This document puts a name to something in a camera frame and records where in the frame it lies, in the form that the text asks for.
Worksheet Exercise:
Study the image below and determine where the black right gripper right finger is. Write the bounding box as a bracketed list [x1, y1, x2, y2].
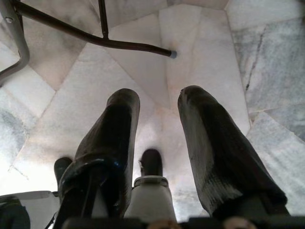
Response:
[177, 85, 291, 218]

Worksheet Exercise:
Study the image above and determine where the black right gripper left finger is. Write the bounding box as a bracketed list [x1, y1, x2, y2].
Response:
[56, 88, 140, 225]

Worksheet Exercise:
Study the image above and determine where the robot white body shell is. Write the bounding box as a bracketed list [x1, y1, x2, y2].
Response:
[0, 190, 61, 229]

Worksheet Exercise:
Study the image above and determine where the dark brown metal chair frame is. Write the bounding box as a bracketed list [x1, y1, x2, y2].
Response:
[14, 0, 178, 59]

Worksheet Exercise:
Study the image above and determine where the grey metal tube frame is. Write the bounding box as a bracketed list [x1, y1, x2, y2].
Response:
[0, 0, 31, 87]

